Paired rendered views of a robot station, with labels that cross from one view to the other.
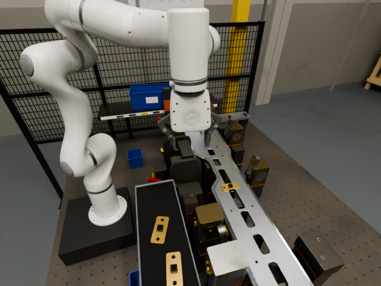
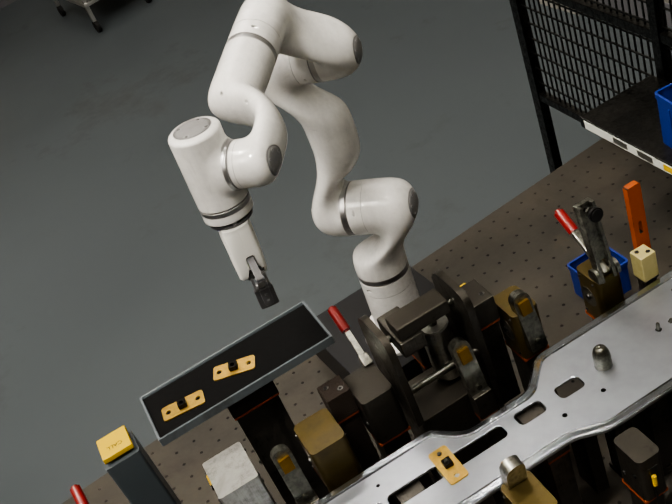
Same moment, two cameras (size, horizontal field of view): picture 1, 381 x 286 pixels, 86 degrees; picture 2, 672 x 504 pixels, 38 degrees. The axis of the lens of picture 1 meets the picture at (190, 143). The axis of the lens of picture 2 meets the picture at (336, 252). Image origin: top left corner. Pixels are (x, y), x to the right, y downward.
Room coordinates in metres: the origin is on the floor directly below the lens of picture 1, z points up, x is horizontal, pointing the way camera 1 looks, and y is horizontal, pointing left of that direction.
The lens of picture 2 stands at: (0.65, -1.32, 2.33)
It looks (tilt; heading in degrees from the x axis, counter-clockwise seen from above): 36 degrees down; 92
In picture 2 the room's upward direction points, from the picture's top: 23 degrees counter-clockwise
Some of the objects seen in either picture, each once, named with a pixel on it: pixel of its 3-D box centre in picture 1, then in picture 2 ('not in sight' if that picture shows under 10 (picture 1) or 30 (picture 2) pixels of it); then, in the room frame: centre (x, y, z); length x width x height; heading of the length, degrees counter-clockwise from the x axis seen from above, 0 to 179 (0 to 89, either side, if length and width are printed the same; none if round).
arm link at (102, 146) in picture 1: (98, 161); (382, 227); (0.70, 0.42, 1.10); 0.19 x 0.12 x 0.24; 153
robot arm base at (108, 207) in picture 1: (104, 197); (393, 299); (0.67, 0.43, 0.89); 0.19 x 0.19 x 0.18
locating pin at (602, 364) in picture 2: not in sight; (602, 358); (0.97, -0.10, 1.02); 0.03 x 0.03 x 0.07
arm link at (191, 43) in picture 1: (189, 43); (210, 163); (0.48, 0.00, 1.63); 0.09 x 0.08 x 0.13; 153
